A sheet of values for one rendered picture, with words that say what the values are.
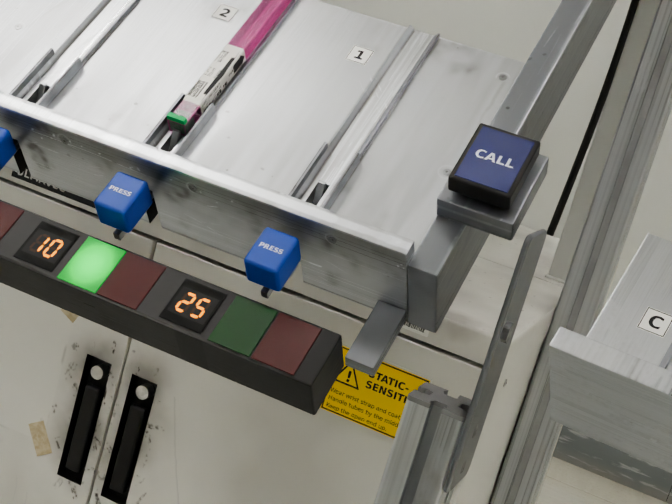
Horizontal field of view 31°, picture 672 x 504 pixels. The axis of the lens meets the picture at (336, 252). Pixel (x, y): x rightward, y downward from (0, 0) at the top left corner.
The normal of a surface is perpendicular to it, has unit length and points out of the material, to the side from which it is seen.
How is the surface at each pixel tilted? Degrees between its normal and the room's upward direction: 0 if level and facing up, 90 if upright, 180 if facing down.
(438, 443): 90
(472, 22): 90
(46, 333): 90
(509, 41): 90
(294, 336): 44
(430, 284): 133
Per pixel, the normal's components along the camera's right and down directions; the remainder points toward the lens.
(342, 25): -0.05, -0.61
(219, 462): -0.36, 0.10
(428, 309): -0.45, 0.72
